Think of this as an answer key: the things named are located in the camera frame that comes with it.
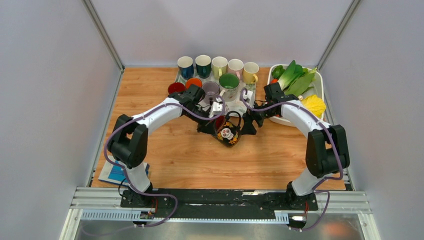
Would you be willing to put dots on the red mug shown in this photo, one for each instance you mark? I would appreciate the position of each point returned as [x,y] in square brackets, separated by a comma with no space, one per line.
[176,87]

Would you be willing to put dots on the cream cat pattern mug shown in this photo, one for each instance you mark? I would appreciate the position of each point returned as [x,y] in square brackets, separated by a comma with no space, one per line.
[229,82]

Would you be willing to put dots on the blue booklet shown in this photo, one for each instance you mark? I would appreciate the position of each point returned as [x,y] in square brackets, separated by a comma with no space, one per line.
[114,174]

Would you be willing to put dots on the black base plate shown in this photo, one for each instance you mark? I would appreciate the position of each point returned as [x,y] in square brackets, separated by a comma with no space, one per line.
[218,203]

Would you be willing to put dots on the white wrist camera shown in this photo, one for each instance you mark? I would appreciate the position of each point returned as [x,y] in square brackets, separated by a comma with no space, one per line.
[216,106]
[247,97]

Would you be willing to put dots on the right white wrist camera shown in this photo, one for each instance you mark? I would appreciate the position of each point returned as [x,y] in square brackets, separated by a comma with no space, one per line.
[247,97]

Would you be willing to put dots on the orange mug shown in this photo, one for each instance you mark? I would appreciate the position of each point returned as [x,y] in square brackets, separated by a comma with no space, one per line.
[193,81]

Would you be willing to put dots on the black floral mug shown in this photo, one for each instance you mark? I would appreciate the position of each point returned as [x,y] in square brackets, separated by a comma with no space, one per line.
[226,132]

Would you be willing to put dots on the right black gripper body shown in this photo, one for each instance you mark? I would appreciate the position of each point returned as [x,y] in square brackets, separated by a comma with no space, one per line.
[259,116]

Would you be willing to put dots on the teal mug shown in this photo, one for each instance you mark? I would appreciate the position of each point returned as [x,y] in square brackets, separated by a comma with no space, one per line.
[203,65]

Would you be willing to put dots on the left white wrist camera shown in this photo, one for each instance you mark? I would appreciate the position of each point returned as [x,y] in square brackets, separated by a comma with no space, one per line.
[216,106]

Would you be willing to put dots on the pale yellow mug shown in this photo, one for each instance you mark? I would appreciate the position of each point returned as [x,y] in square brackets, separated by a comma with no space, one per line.
[250,73]

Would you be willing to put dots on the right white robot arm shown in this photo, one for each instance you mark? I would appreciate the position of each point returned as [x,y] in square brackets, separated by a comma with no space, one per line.
[327,153]

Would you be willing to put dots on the green bell pepper toy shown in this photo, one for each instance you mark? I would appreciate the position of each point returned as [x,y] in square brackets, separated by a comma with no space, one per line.
[277,71]

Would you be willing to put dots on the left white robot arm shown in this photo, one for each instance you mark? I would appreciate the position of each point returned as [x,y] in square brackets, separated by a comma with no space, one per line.
[128,141]

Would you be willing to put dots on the mauve mug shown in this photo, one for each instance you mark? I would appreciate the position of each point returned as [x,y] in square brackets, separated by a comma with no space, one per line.
[211,89]

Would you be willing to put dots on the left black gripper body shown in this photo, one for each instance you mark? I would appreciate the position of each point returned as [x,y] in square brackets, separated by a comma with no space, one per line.
[201,112]

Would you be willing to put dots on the blue mug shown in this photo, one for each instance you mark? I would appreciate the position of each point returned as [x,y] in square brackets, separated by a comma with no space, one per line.
[186,67]

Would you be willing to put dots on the light green faceted mug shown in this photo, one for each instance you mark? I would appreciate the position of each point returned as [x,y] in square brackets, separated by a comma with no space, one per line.
[219,66]

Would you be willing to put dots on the pink mug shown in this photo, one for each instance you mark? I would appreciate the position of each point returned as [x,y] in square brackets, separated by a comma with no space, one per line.
[235,66]

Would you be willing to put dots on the green bok choy toy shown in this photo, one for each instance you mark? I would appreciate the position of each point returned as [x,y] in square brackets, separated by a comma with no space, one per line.
[295,80]

